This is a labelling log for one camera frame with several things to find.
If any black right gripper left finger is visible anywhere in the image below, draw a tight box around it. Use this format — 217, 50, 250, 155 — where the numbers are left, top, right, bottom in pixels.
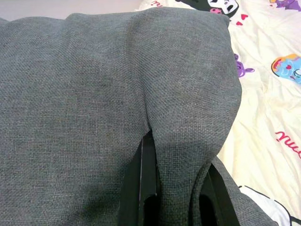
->
119, 130, 162, 226

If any grey fabric pillow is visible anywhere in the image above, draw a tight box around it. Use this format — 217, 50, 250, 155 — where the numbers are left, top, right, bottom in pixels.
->
0, 7, 278, 226

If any cream cartoon print quilt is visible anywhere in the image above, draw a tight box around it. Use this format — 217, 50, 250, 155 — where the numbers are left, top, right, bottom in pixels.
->
136, 0, 301, 226

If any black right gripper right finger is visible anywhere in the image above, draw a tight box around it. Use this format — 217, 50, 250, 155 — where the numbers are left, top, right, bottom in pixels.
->
198, 163, 240, 226

